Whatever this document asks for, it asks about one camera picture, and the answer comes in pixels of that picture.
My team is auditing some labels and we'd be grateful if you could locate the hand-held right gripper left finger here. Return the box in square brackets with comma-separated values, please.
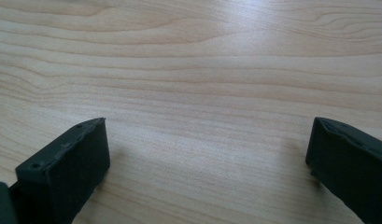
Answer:
[9, 117, 111, 224]

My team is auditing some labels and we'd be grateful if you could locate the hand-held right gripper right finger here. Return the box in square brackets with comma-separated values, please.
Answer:
[305, 117, 382, 224]

